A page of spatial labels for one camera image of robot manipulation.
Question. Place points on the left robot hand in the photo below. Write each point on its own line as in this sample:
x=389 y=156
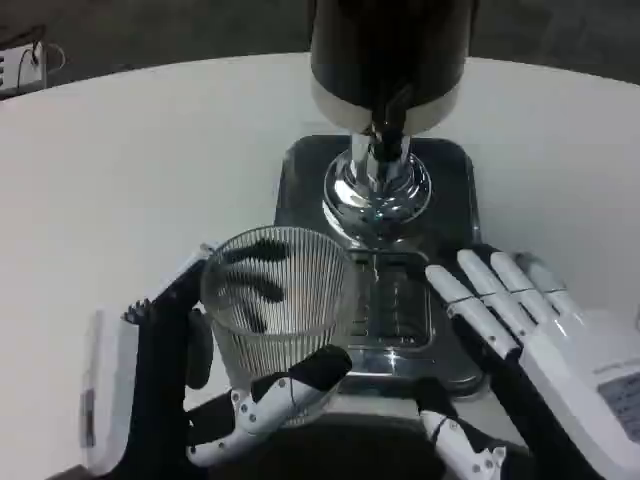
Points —
x=160 y=350

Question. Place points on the clear ribbed glass cup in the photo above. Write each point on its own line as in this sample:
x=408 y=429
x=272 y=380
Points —
x=300 y=280

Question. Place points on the steel drip tray with grid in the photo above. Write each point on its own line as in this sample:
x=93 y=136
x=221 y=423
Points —
x=450 y=200

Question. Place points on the white box device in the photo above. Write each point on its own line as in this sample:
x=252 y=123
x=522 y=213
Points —
x=20 y=70

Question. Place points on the black drink dispenser chrome pedestal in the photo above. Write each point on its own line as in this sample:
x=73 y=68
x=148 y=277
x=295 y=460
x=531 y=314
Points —
x=350 y=50

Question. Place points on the black dispenser tap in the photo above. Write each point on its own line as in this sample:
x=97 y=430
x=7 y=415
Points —
x=392 y=120

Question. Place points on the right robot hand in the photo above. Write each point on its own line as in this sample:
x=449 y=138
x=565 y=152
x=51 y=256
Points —
x=555 y=370

